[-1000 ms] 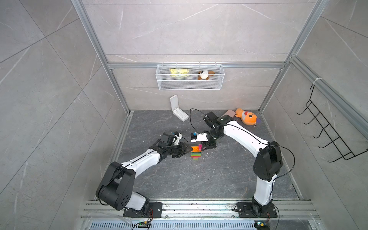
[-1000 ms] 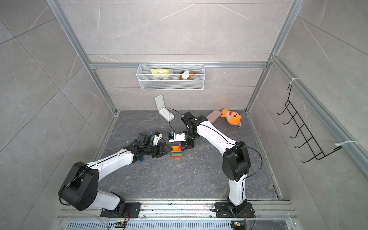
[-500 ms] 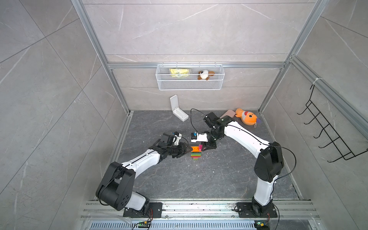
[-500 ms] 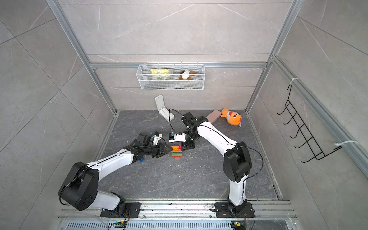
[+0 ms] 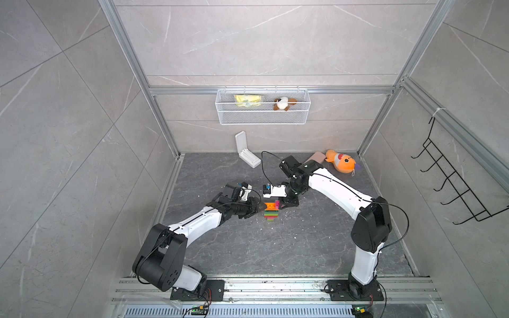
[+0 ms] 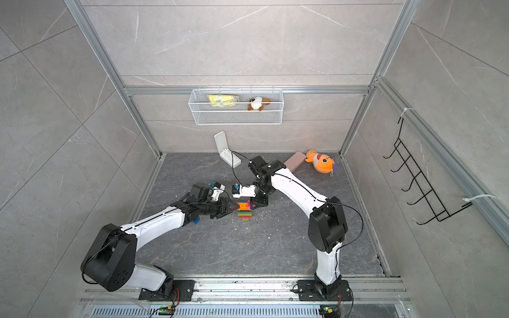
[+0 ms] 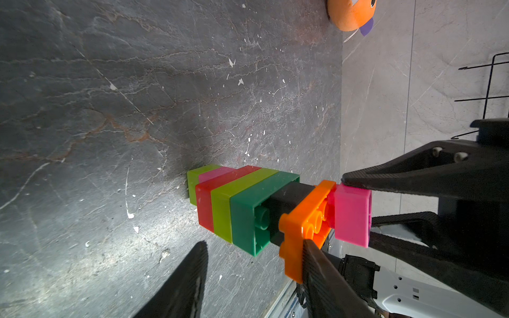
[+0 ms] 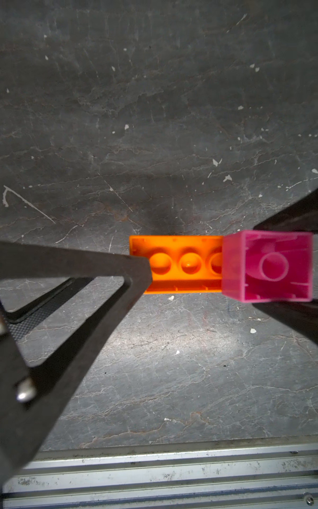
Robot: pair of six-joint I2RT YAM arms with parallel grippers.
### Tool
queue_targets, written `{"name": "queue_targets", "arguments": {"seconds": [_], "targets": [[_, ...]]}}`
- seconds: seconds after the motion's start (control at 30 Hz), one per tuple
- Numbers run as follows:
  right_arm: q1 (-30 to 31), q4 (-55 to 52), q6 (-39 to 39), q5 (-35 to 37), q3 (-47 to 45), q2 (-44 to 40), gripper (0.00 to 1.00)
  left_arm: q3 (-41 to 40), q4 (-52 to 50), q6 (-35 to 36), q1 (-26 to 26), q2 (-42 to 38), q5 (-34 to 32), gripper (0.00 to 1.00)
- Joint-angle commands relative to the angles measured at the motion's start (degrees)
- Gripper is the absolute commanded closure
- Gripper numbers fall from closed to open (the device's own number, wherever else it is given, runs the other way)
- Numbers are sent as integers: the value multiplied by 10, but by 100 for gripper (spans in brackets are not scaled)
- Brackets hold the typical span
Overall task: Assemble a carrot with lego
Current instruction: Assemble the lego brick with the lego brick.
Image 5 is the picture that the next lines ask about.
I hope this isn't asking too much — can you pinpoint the orange lego brick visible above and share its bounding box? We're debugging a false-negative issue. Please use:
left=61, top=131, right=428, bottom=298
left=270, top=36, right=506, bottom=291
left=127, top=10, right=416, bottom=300
left=265, top=202, right=277, bottom=211

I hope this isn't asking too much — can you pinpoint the pink rectangular case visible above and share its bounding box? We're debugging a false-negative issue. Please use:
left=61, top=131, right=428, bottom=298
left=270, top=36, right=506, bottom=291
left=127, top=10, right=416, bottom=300
left=306, top=152, right=326, bottom=164

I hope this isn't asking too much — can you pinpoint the aluminium front rail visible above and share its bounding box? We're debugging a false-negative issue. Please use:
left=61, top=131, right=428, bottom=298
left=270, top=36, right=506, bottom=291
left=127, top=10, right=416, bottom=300
left=111, top=276, right=442, bottom=305

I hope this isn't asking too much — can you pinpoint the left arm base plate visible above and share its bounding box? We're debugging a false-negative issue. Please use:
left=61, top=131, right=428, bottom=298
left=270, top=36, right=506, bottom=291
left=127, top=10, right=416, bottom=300
left=170, top=280, right=225, bottom=302

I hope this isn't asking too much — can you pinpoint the yellow packet in basket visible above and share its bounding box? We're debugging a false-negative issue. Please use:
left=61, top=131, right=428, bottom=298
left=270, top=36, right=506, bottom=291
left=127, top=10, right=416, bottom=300
left=234, top=94, right=265, bottom=108

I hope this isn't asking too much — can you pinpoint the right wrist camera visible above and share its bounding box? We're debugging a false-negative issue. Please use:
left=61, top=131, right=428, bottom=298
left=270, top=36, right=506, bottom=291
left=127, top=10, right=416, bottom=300
left=262, top=184, right=287, bottom=198

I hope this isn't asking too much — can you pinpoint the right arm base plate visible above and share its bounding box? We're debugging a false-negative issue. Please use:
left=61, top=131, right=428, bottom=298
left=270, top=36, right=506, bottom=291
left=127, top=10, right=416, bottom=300
left=324, top=278, right=385, bottom=302

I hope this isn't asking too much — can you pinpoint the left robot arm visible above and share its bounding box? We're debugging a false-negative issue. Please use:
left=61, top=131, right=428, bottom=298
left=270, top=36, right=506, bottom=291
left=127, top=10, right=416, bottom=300
left=132, top=182, right=262, bottom=295

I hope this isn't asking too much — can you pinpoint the brown white plush toy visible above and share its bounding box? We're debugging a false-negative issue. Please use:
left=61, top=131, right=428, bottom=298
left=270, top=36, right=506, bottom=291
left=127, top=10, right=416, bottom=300
left=273, top=97, right=298, bottom=111

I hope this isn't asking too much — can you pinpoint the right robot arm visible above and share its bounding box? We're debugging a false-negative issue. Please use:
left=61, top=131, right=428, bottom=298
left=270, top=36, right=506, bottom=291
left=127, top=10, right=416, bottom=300
left=279, top=156, right=392, bottom=288

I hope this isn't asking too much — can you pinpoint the black wire hook rack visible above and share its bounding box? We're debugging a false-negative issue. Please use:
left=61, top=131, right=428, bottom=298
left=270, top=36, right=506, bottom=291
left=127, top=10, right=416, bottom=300
left=411, top=117, right=508, bottom=225

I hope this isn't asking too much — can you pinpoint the white open flip box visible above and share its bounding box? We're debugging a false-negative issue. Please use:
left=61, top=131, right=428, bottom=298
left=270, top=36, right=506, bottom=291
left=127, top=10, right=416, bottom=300
left=235, top=131, right=261, bottom=168

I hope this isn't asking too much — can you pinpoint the white wire mesh basket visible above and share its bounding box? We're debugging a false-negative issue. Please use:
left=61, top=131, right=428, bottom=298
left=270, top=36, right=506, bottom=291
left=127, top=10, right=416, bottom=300
left=215, top=87, right=311, bottom=125

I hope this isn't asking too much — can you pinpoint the grey perforated cable duct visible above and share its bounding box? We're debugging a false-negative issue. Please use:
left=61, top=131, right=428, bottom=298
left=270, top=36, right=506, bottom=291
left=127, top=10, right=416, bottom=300
left=122, top=304, right=354, bottom=317

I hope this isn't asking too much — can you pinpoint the orange plush fish toy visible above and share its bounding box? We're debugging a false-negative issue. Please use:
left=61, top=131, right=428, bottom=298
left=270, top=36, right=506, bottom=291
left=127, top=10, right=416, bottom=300
left=326, top=150, right=360, bottom=175

